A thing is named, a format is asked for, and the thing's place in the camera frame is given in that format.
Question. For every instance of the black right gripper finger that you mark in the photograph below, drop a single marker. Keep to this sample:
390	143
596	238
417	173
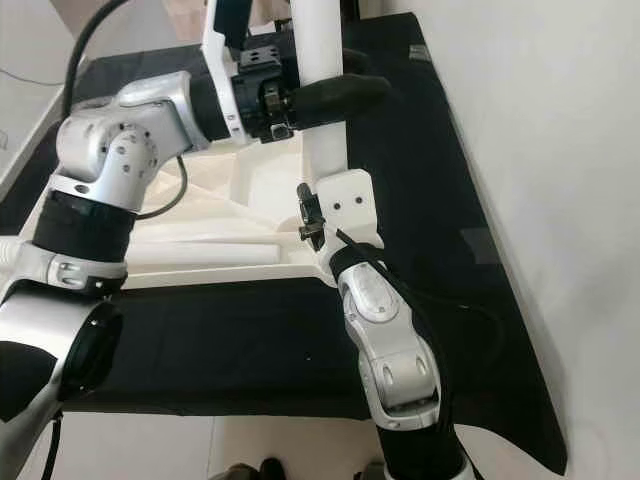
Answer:
309	202

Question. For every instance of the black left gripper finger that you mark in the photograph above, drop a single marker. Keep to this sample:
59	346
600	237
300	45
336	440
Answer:
345	98

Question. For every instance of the white plastic table top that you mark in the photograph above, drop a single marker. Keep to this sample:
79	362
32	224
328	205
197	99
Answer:
260	200

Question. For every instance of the white plastic table leg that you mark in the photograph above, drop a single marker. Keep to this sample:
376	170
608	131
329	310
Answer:
210	255
318	40

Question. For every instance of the beige fringed table cloth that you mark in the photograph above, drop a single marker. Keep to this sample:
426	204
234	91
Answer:
185	18

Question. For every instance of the clear tape strip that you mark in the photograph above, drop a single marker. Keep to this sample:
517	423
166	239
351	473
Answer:
480	245

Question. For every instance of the black left robot foot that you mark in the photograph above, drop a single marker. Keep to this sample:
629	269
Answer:
255	470

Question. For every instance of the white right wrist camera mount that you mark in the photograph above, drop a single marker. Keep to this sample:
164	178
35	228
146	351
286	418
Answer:
355	200

